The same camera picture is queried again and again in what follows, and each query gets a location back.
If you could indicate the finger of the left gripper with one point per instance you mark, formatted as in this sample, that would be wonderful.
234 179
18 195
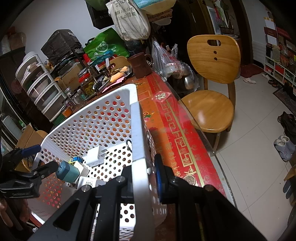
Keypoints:
32 150
44 170

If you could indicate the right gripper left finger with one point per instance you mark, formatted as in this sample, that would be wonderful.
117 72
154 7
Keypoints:
90 213

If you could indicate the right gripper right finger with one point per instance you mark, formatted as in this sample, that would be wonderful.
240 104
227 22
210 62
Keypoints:
201 213

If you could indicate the teal multiport usb charger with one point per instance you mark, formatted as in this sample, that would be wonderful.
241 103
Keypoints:
67 172

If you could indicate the white square charger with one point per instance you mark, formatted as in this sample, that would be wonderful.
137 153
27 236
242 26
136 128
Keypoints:
93 182

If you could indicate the yellow toy car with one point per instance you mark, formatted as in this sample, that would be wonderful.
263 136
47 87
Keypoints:
75 162

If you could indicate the white charger block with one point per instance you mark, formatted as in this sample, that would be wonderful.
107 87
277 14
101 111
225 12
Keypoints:
95 156

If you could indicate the white perforated plastic basket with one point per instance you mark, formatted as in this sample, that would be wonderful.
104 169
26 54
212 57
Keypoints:
115 122

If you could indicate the operator hand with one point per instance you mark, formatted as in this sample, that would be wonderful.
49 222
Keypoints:
24 215

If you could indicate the cardboard box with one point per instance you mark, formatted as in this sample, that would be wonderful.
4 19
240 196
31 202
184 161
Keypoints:
30 137

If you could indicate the orange jar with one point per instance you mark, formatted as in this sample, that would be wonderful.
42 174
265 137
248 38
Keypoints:
67 110

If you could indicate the stacked white food cover tower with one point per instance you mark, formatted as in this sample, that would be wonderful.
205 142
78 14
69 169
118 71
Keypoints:
40 87

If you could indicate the small glass jar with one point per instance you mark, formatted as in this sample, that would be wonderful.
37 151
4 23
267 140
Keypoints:
78 98

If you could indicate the red patterned tablecloth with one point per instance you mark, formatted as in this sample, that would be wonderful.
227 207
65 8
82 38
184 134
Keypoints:
181 145

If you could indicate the glass jar with red lid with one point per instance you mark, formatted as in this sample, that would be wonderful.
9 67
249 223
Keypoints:
87 82

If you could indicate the grey white slippers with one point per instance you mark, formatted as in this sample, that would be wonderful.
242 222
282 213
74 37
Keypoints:
284 147

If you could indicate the black bag on tower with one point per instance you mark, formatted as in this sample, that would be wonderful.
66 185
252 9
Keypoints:
59 45

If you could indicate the green shopping bag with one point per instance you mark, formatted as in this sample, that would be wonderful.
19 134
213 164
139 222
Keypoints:
107 43

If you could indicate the clear plastic bag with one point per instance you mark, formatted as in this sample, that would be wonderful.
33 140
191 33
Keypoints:
167 63

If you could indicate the brown ceramic mug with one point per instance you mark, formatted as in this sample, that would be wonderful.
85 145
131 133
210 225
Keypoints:
141 64

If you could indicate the wooden chair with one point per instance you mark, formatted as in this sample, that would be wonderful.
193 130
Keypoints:
216 58

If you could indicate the white shelf with boxes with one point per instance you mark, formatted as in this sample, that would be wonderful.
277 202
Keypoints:
279 60

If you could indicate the beige canvas tote bag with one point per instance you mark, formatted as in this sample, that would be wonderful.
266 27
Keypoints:
131 23

